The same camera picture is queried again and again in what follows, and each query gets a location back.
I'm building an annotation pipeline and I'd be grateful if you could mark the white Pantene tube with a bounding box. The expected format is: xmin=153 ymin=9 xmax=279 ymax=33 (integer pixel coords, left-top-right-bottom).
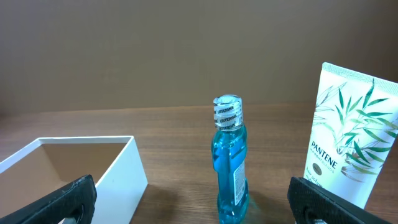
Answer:
xmin=303 ymin=62 xmax=397 ymax=208

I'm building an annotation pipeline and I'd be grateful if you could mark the white cardboard box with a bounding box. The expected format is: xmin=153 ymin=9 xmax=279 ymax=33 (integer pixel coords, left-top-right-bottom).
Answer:
xmin=1 ymin=136 xmax=148 ymax=223

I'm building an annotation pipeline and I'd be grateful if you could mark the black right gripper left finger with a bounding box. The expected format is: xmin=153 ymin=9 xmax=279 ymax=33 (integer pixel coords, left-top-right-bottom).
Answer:
xmin=1 ymin=174 xmax=97 ymax=224

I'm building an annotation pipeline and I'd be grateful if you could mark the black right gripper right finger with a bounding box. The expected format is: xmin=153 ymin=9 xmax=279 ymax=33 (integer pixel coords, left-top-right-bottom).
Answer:
xmin=287 ymin=177 xmax=389 ymax=224

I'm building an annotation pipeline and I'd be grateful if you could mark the blue Listerine mouthwash bottle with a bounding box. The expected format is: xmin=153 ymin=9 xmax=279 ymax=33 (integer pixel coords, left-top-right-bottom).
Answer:
xmin=211 ymin=95 xmax=248 ymax=223

